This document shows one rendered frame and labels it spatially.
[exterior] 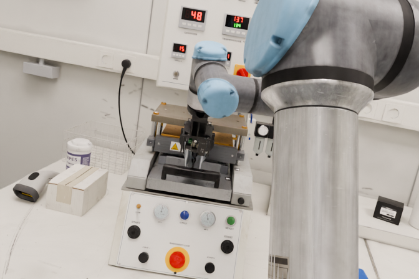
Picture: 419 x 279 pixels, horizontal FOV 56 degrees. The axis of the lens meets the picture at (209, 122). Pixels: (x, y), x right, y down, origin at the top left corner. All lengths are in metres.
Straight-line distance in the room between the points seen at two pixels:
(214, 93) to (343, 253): 0.45
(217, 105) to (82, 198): 0.64
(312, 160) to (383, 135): 1.36
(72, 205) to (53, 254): 0.21
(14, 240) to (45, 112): 0.98
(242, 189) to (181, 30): 0.54
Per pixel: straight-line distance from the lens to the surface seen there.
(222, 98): 0.76
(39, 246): 1.16
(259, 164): 1.75
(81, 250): 1.14
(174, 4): 1.29
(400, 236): 1.53
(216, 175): 1.02
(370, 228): 1.51
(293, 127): 0.39
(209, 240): 1.05
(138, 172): 1.06
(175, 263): 1.05
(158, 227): 1.05
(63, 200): 1.30
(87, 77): 1.92
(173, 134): 1.13
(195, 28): 1.28
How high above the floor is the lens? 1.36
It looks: 13 degrees down
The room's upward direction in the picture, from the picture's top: 9 degrees clockwise
